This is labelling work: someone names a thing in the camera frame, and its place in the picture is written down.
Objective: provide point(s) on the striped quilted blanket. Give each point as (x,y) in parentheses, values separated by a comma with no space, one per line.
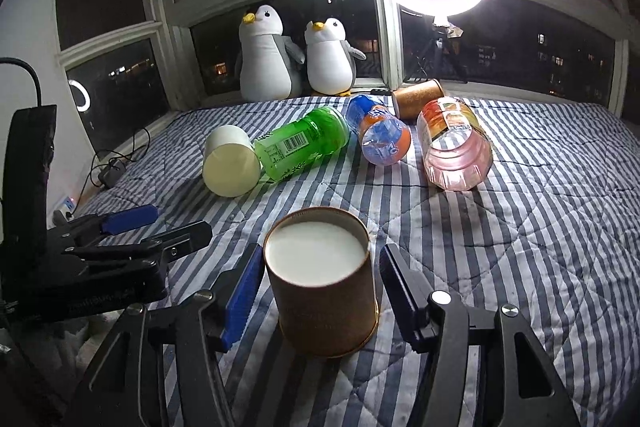
(500,232)

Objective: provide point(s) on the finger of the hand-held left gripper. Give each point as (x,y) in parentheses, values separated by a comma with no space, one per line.
(131,218)
(180,238)

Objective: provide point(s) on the black power adapter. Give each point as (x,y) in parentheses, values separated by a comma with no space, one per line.
(111,174)

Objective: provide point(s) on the orange and blue plastic bottle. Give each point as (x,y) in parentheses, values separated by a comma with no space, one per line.
(382,132)

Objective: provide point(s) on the brown paper cup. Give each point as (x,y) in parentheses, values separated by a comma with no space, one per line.
(320,302)
(415,99)

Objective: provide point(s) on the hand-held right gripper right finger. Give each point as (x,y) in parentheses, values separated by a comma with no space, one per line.
(397,292)

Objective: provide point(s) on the pink plastic bottle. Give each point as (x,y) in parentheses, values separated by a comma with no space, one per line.
(455,147)

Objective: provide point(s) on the green plastic bottle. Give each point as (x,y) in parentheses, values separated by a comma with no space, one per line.
(300,144)

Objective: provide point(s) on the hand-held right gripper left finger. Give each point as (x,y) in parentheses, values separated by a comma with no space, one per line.
(241,302)

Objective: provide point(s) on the large penguin plush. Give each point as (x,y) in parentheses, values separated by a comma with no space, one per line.
(262,62)

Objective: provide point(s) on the black tripod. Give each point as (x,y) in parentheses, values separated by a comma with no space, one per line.
(435,52)

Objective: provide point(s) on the small penguin plush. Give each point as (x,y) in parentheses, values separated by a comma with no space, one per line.
(327,62)

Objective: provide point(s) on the white cup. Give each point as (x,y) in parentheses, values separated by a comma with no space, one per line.
(232,164)

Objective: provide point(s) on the white power strip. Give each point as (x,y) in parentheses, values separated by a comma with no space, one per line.
(65,209)

